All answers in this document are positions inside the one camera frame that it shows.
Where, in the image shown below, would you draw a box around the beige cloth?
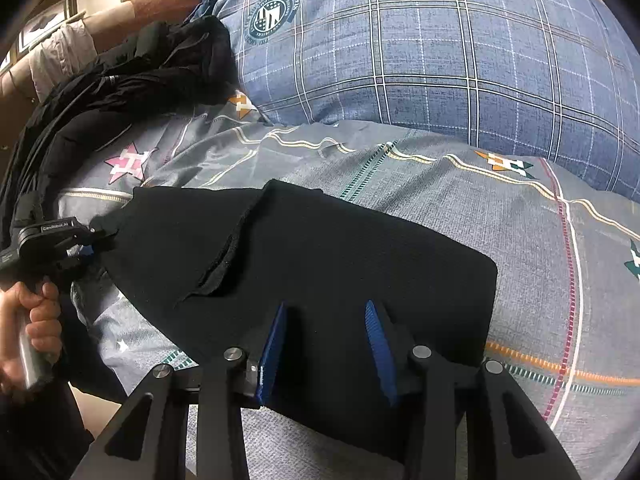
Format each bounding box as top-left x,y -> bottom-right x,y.
27,22 -> 98,103

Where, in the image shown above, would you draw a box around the brown headboard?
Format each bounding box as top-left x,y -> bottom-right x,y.
0,0 -> 207,106

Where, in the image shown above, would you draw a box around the black jacket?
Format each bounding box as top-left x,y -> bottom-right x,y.
0,15 -> 238,261

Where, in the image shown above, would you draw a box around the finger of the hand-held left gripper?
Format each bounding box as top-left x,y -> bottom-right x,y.
79,226 -> 121,262

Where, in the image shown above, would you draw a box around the grey star-print bedsheet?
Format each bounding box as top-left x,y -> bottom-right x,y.
57,87 -> 640,480

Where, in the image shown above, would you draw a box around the dark framed wall picture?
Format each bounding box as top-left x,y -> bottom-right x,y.
17,0 -> 78,53

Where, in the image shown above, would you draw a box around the person's dark clothing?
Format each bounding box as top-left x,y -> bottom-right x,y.
0,380 -> 96,480

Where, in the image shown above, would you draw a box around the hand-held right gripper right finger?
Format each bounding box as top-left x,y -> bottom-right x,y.
365,300 -> 583,480

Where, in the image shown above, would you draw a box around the person's left hand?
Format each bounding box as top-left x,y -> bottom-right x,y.
0,280 -> 63,393

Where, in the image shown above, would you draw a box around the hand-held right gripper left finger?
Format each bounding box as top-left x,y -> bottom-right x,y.
82,301 -> 290,480

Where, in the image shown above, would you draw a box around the blue plaid pillow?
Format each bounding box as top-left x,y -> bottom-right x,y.
210,0 -> 640,206

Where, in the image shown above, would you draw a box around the black pants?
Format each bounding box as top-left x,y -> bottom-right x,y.
92,179 -> 499,461

